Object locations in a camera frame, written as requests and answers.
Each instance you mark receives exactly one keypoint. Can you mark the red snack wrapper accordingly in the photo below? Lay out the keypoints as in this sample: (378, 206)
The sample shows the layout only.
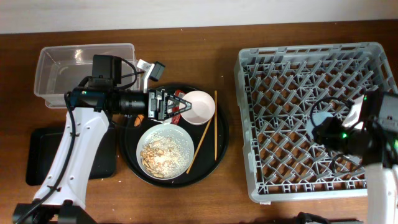
(176, 118)

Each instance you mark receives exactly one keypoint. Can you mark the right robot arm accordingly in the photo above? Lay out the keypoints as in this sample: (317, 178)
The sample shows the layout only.
(369, 131)

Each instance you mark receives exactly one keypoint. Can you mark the wooden chopstick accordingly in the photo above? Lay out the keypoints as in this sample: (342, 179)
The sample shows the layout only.
(216, 124)
(199, 145)

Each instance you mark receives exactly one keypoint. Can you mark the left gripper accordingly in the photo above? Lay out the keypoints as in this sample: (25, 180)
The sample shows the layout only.
(159, 112)

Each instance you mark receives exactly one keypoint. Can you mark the rice and food scraps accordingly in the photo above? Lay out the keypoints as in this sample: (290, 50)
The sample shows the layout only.
(164, 157)

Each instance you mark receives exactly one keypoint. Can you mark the grey plate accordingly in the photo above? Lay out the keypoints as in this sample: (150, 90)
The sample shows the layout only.
(164, 130)

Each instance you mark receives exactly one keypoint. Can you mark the round black tray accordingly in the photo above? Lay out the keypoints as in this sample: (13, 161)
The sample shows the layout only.
(210, 155)

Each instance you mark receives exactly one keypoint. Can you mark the orange carrot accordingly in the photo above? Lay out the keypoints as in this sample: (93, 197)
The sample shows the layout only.
(138, 120)

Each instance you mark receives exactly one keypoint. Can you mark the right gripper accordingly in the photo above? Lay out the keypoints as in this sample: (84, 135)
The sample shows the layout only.
(324, 132)

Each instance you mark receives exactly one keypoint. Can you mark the grey dishwasher rack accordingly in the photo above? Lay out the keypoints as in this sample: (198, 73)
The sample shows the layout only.
(275, 89)

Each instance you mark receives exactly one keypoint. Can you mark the pink bowl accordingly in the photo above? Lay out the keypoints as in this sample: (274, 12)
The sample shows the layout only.
(202, 110)

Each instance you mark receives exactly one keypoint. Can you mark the clear plastic bin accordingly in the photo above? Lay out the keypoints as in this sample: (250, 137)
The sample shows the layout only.
(61, 68)

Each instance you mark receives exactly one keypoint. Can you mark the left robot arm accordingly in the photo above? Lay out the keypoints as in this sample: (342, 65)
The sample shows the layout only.
(91, 106)

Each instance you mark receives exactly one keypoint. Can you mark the blue cup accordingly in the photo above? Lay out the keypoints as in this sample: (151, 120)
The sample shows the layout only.
(317, 119)

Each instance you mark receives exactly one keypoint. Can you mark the black rectangular tray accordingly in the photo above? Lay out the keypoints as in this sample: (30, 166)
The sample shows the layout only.
(44, 143)

